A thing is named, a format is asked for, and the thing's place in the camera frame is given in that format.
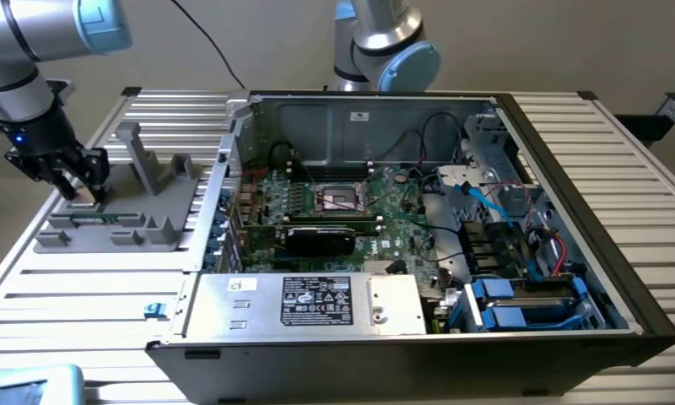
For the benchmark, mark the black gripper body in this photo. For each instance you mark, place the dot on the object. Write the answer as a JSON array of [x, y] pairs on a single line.
[[38, 135]]

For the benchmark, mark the silver square CPU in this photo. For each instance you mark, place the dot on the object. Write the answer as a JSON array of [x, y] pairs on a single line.
[[82, 201]]

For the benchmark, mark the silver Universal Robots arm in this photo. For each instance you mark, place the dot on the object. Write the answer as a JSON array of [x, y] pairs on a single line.
[[10, 46]]

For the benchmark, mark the CPU socket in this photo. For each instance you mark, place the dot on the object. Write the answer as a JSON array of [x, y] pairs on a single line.
[[340, 199]]

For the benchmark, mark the grey plastic parts rack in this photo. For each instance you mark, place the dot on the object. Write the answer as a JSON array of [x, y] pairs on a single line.
[[117, 198]]

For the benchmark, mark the green RAM stick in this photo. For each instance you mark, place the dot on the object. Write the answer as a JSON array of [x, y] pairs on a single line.
[[84, 217]]

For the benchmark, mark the small blue plastic clip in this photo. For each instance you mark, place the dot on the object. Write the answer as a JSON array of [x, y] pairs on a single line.
[[155, 310]]

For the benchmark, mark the black graphics card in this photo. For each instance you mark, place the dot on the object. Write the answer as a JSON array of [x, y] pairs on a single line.
[[317, 240]]

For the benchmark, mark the silver power supply unit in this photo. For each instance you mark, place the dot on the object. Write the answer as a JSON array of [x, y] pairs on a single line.
[[303, 306]]

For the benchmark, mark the teal and grey box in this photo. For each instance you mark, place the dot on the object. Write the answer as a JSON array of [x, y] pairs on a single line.
[[28, 386]]

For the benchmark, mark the silver chipset heatsink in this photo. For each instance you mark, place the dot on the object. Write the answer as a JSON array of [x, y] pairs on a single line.
[[381, 268]]

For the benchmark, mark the round coin cell battery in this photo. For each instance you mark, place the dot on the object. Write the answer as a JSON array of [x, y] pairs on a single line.
[[400, 176]]

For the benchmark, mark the green motherboard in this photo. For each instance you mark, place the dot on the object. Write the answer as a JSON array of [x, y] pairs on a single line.
[[396, 240]]

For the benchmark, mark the silver metal drive cage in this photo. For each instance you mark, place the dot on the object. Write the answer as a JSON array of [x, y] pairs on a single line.
[[483, 169]]

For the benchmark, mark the black open PC case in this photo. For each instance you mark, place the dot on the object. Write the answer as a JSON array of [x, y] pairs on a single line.
[[404, 367]]

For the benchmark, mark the black case fan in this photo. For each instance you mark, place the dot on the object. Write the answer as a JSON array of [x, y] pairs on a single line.
[[486, 249]]

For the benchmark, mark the blue disk bay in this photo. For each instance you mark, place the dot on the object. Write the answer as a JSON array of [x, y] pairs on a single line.
[[531, 310]]

